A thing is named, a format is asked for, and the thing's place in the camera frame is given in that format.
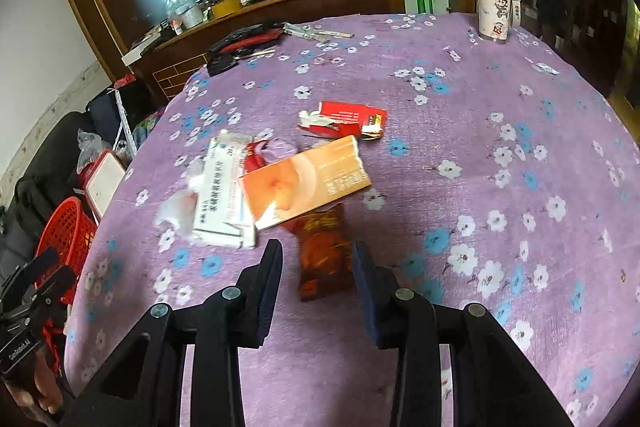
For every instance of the person's left hand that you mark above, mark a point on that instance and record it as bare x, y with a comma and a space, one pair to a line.
40, 387

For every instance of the crumpled clear plastic bag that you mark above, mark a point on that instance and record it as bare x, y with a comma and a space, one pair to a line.
92, 149

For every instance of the white jar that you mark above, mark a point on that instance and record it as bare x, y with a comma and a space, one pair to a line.
190, 17

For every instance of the dark blue bag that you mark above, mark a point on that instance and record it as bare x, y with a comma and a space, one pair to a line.
107, 107

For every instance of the red cigarette pack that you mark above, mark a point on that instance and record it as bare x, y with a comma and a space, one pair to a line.
350, 114

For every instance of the white box with red rim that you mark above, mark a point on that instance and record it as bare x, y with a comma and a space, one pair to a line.
102, 187

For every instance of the black backpack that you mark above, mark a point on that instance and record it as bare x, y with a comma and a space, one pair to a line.
40, 202

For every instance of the wooden cabinet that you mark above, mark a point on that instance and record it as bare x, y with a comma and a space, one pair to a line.
200, 52

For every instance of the small white wrapper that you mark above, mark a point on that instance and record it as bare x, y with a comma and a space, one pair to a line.
545, 68

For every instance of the colourful bag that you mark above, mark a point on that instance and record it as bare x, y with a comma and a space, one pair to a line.
147, 124

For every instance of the red snack packet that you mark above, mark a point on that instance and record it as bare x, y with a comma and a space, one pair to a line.
325, 257

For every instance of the black sofa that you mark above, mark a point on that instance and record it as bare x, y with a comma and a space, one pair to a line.
50, 157

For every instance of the red plastic basket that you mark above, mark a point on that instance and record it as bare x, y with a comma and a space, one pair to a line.
65, 232

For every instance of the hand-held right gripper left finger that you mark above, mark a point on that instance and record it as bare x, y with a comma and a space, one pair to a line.
267, 297

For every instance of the black red pouch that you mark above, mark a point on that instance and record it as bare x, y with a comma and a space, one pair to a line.
250, 37

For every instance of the orange carton box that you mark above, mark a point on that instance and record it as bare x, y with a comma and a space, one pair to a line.
300, 179

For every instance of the yellow box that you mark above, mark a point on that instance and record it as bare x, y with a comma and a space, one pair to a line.
226, 8

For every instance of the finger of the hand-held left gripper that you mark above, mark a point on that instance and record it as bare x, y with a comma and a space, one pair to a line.
57, 284
40, 262

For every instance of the white metal stand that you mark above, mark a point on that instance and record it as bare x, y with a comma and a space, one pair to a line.
125, 122

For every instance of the long white carton box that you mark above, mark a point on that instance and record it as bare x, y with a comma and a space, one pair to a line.
220, 197

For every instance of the dark cloth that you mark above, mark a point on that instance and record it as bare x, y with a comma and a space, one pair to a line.
551, 2

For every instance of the small black case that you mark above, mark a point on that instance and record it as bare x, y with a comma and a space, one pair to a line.
222, 66

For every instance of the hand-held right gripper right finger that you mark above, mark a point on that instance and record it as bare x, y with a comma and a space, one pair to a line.
367, 302

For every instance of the white printed tumbler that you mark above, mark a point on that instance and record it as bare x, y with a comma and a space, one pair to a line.
492, 2

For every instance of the clear plastic bag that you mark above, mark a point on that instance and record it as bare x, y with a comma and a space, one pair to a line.
92, 149
175, 207

